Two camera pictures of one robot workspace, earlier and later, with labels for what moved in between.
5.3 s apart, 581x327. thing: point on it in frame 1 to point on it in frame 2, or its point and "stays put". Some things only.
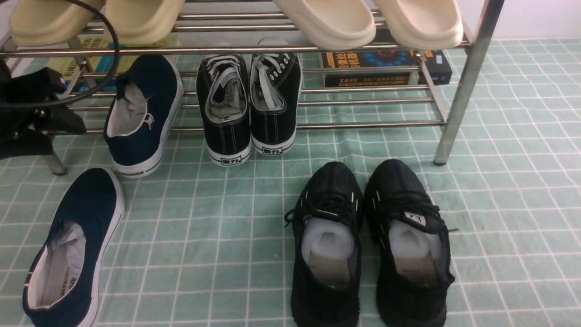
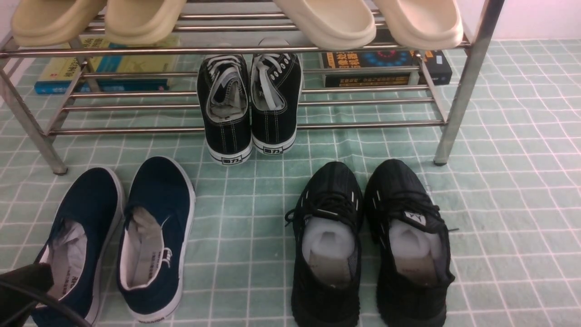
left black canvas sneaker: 223,101 stays put
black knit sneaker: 410,246 stays put
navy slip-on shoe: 149,92 to 157,228
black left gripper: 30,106 to 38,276
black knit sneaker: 327,220 stays put
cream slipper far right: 425,24 stays put
